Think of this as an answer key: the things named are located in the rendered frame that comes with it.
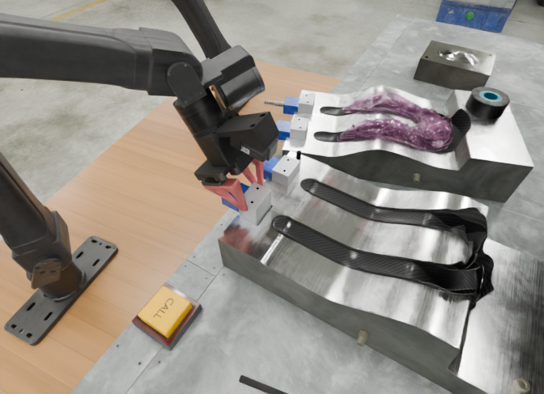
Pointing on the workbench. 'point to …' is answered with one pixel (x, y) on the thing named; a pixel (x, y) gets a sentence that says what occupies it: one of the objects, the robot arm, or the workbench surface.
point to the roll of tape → (487, 103)
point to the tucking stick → (260, 386)
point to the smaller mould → (454, 66)
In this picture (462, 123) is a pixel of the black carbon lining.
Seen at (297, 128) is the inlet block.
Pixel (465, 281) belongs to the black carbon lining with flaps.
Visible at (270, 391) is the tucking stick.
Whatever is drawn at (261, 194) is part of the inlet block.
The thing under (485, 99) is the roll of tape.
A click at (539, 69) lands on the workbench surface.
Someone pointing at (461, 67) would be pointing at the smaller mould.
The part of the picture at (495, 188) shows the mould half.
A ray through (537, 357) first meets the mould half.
